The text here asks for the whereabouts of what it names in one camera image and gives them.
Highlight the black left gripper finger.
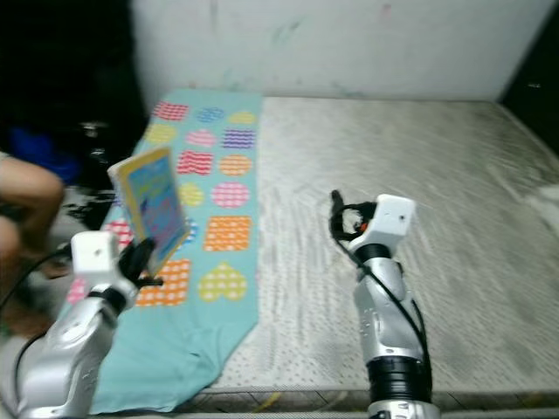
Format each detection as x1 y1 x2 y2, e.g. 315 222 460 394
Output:
124 240 154 276

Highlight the colourful children's board book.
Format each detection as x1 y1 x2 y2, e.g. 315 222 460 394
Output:
107 144 193 276

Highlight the white quilted mattress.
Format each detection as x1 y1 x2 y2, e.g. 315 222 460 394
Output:
210 96 559 411

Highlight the teal blanket with colourful shapes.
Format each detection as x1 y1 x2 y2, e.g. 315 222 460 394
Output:
52 87 263 416

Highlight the black bag pile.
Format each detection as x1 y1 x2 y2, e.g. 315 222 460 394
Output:
66 118 145 228

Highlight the person's bare left leg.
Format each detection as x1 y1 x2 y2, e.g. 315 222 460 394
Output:
0 153 66 280

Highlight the blue cloth item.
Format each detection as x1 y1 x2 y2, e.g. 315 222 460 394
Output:
4 127 79 180

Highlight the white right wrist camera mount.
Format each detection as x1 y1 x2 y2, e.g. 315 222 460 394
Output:
362 194 418 254

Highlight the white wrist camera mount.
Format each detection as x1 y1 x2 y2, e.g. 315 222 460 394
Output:
72 231 123 293
362 194 418 254

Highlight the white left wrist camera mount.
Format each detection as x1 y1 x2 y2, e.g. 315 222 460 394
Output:
72 231 123 293

